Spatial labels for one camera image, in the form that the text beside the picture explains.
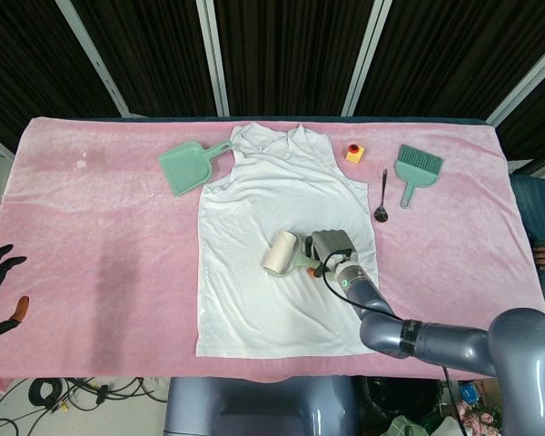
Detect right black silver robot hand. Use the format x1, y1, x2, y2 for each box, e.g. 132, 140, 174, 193
302, 230, 360, 280

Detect green lint roller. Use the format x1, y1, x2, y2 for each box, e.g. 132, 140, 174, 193
260, 230, 322, 279

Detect dark metal spoon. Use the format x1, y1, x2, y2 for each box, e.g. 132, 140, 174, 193
373, 168, 391, 224

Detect white sleeveless shirt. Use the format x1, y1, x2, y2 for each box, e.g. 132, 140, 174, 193
194, 122, 390, 360

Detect yellow block with red button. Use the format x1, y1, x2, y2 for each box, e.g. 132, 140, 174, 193
344, 142, 366, 165

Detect green plastic hand brush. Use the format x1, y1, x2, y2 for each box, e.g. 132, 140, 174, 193
393, 144, 445, 210

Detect pink fleece table cloth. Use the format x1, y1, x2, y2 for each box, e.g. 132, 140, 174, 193
0, 115, 545, 394

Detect green plastic dustpan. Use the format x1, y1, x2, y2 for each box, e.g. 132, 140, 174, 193
157, 139, 233, 199

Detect black waste bin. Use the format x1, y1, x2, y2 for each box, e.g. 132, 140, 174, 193
358, 376, 444, 431

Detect grey-blue robot torso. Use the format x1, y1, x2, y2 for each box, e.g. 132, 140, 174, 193
163, 375, 360, 436

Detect green folded cloth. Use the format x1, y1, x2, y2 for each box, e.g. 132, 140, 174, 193
383, 415, 432, 436

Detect person's blue jeans leg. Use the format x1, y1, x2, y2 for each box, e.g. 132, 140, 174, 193
508, 173, 545, 249

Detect black stand with knob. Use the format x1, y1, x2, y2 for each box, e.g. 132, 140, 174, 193
508, 147, 545, 176

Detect pink artificial flowers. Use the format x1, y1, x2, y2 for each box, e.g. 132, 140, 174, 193
453, 399, 503, 436

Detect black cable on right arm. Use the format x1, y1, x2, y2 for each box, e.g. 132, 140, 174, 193
322, 248, 397, 319

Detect black coiled floor cable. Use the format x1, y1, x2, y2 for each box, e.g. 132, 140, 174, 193
28, 378, 61, 409

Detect tangle of floor cables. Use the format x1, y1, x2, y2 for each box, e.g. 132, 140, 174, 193
0, 376, 170, 436

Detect white partition post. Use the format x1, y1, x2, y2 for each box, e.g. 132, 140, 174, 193
485, 43, 545, 126
54, 0, 134, 117
194, 0, 231, 117
342, 0, 394, 117

